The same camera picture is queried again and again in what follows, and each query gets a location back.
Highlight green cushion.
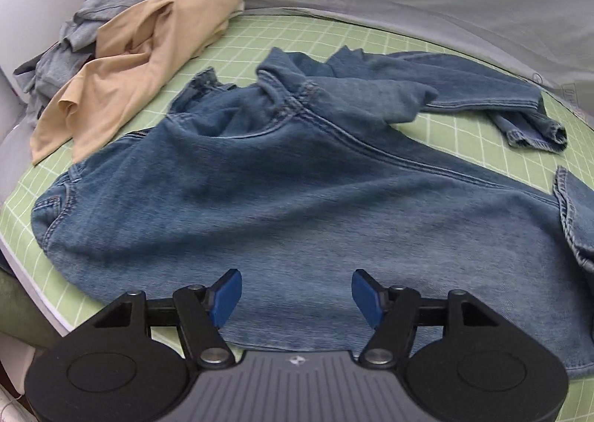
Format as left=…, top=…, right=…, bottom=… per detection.
left=0, top=264, right=63, bottom=349

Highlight green checked mat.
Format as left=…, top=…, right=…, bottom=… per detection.
left=0, top=14, right=594, bottom=422

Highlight white board panel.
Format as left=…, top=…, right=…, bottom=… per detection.
left=0, top=0, right=100, bottom=79

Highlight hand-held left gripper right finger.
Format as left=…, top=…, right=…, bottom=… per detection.
left=351, top=269, right=504, bottom=369

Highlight grey sweatshirt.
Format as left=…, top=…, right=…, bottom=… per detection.
left=13, top=0, right=161, bottom=126

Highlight grey carrot-printed sheet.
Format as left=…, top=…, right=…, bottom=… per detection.
left=84, top=0, right=594, bottom=117

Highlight blue denim jeans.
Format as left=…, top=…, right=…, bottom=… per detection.
left=30, top=46, right=594, bottom=379

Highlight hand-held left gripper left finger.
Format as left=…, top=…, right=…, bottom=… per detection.
left=90, top=269, right=243, bottom=369

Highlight beige shirt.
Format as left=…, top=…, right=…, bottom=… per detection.
left=30, top=0, right=245, bottom=165

